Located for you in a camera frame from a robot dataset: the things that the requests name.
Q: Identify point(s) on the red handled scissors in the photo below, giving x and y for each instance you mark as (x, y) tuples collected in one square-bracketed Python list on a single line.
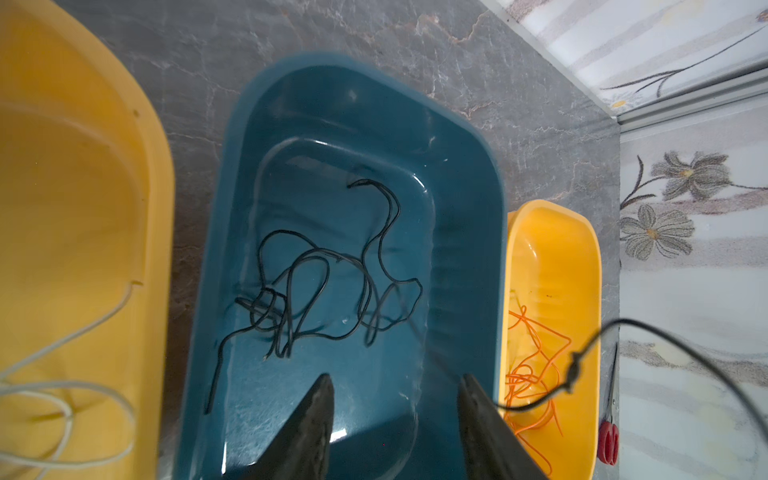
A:
[(608, 434)]

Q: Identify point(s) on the left yellow plastic bin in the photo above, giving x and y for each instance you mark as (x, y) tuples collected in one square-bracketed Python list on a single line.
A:
[(87, 202)]

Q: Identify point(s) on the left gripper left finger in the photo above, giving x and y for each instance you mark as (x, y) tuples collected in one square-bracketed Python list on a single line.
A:
[(301, 448)]

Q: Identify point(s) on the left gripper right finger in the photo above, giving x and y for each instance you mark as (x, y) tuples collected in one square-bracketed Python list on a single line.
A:
[(491, 450)]

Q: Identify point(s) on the right yellow plastic bin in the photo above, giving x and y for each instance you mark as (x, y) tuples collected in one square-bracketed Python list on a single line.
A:
[(552, 306)]

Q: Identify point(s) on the yellow plastic bin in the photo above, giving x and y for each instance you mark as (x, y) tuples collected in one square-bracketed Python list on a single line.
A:
[(87, 202), (552, 306)]

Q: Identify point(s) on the teal plastic bin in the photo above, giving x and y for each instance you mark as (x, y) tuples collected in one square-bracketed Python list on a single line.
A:
[(357, 230)]

